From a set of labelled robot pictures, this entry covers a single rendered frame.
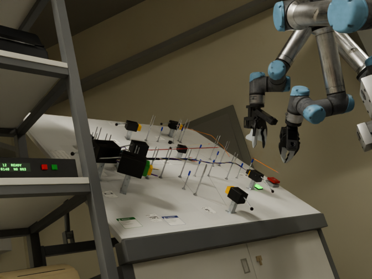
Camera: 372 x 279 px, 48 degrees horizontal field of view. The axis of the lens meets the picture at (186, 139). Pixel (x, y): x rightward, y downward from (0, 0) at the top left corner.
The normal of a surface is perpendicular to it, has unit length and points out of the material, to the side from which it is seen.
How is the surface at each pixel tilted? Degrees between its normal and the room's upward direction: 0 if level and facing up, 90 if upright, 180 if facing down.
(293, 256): 90
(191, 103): 90
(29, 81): 180
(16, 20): 180
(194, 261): 90
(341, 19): 94
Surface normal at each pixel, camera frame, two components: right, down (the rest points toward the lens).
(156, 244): 0.64, -0.42
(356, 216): -0.35, -0.24
